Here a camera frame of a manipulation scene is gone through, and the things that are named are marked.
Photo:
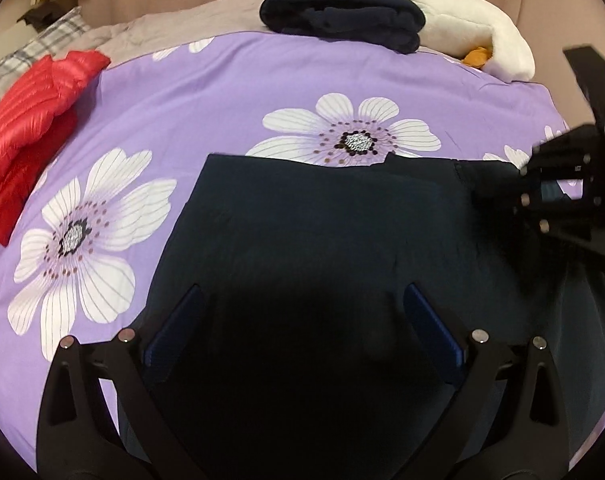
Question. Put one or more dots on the folded navy fleece garment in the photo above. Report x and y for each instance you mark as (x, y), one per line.
(342, 12)

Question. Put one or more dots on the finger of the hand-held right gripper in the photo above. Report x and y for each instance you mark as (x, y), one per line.
(567, 195)
(595, 77)

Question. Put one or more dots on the purple floral bed sheet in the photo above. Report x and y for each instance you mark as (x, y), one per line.
(182, 110)

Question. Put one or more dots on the grey plaid pillow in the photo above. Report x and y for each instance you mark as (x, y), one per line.
(30, 55)

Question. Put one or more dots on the navy zip jacket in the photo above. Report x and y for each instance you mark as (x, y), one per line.
(307, 240)

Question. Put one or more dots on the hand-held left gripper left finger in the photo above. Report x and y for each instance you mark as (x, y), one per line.
(175, 332)

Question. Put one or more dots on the orange soft item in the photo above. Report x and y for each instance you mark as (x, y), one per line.
(476, 56)

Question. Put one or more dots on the red down jacket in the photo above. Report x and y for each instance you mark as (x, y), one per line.
(27, 125)

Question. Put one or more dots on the beige blanket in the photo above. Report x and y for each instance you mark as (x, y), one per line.
(172, 25)

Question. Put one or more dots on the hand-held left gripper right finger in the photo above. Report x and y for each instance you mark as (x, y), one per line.
(435, 332)

